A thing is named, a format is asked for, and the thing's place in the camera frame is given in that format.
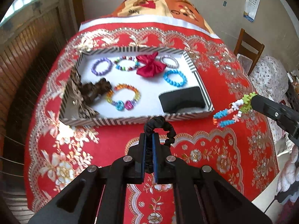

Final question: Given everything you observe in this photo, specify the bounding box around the orange love print blanket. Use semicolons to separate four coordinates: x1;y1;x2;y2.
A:
111;0;213;33

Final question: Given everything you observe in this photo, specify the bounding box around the multicolour flower bead necklace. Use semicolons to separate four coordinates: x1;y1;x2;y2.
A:
212;91;258;129

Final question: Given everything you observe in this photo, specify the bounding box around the red floral tablecloth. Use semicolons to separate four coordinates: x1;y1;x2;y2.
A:
23;14;280;224

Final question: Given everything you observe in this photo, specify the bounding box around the wooden chair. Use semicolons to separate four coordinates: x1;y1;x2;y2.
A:
234;28;265;75

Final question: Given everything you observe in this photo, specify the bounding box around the mixed colour bead bracelet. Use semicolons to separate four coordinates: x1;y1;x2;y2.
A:
113;56;141;72

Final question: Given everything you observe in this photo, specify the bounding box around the rainbow heart bead bracelet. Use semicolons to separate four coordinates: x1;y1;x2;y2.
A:
106;83;141;111

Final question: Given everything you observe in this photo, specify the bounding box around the black velvet cushion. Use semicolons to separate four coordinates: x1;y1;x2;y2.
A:
159;86;206;113

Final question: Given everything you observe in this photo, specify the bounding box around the floral white fabric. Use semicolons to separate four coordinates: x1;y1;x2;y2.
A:
249;56;288;104

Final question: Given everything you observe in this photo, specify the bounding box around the silver pearl bracelet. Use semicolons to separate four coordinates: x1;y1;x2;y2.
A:
159;54;180;69

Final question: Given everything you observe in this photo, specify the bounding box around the black scrunchie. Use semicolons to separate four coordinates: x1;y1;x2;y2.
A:
144;116;176;147

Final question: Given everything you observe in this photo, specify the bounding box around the striped jewelry tray box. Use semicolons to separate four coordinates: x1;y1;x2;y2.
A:
59;46;214;126

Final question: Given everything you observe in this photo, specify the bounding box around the brown scrunchie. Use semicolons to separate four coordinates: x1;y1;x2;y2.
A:
80;78;112;104

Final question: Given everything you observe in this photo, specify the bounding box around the blue bead bracelet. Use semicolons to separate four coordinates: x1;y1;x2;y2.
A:
163;69;188;88

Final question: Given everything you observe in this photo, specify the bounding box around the purple bead bracelet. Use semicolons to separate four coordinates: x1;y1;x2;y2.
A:
91;57;114;77

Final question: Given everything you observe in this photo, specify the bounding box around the leopard print bow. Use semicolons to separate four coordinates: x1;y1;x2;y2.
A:
68;67;99;119

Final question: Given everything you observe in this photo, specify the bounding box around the red satin bow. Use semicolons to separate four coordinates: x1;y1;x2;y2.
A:
136;52;167;78

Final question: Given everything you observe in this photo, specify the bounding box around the white gloved right hand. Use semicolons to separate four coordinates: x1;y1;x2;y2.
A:
277;145;298;204

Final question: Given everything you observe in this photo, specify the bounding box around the wall calendar poster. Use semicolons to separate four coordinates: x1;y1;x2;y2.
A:
243;0;260;22

